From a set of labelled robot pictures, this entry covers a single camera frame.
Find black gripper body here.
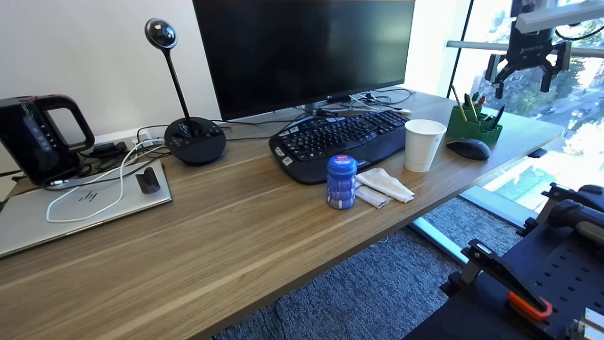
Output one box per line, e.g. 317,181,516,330
508,24,555,68

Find long yellow pencil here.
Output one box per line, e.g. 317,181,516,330
449,83,470,122

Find white paper cup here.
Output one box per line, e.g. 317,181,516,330
402,117,449,175

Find black pen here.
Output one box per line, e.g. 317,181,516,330
489,104,508,130

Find green honeycomb pen holder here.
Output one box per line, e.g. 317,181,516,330
446,102,506,149

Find dark grey computer mouse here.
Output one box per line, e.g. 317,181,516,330
446,136,493,162

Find large white paper packet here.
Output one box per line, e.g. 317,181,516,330
355,166,417,206

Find black computer keyboard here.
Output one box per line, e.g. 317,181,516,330
268,109,414,185

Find small white paper packet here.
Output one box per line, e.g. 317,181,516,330
355,183,393,209

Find blue gum container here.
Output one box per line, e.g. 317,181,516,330
325,153,361,211

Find black computer monitor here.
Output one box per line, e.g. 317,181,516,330
191,0,417,122

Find orange black clamp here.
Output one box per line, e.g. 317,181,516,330
465,238,555,325

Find aluminium extrusion bar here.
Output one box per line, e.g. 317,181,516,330
568,306,604,340

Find black webcam on stand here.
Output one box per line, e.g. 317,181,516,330
144,17,229,168

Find small black adapter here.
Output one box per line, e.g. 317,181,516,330
136,166,163,196

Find silver closed laptop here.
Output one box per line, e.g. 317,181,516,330
0,158,176,260

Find black electric kettle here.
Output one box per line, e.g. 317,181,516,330
0,94,97,187

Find white looped cable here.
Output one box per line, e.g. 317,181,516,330
44,124,168,224

